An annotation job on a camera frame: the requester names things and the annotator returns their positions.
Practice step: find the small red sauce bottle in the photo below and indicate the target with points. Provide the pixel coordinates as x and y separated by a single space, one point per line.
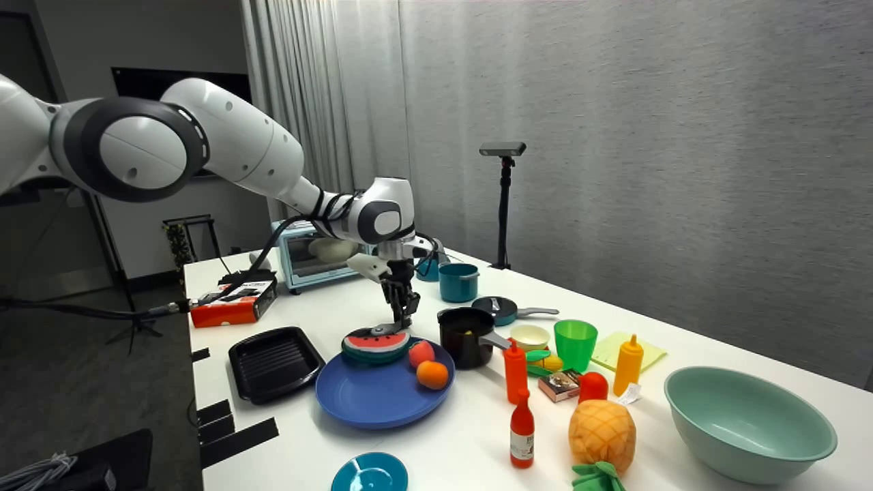
523 435

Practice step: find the green plastic cup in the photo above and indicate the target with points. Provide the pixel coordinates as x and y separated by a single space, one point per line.
573 342

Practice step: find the toy red tomato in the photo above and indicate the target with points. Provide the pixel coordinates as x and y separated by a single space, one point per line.
592 386

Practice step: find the teal toy kettle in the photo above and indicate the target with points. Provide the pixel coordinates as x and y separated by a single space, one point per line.
426 267

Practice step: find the teal toy pot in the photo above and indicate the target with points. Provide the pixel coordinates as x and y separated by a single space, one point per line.
456 282

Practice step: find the orange ketchup bottle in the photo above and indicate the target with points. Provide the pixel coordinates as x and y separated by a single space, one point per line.
514 372

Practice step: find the toy pineapple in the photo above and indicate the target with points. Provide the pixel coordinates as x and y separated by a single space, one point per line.
600 432

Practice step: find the light blue toaster oven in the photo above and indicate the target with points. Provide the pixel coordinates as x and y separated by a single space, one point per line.
311 257

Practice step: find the toy corn piece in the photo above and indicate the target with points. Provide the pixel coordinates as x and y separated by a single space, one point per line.
540 360

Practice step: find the large blue plate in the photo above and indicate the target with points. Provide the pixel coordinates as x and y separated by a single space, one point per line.
374 400

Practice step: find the yellow green cutting mat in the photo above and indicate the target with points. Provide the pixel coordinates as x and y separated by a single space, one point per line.
607 351

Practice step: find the red black box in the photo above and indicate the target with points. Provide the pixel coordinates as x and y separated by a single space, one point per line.
233 306

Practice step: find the black camera on tripod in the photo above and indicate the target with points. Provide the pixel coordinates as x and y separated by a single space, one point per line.
505 154

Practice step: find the mint green bowl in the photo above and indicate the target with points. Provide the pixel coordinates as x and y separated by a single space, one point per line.
744 426

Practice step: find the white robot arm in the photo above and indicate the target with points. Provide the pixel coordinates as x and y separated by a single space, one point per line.
142 150

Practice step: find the black baking tray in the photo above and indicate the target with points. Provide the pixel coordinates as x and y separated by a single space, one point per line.
274 363

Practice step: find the black toy pot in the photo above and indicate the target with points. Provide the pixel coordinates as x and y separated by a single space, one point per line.
467 336

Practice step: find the yellow mustard bottle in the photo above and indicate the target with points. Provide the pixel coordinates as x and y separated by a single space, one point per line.
628 367

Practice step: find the toy red peach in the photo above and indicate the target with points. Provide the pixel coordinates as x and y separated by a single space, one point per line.
418 352

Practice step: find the toy watermelon slice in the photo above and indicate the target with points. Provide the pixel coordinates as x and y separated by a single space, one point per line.
367 348

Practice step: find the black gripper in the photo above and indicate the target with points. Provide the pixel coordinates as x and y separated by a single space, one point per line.
399 293

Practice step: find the toy orange fruit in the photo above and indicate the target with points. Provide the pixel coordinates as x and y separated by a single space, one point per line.
433 374

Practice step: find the small toy food box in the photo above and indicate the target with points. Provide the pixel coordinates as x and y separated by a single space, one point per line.
557 387

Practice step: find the small teal frying pan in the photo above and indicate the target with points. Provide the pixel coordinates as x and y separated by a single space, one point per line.
505 312

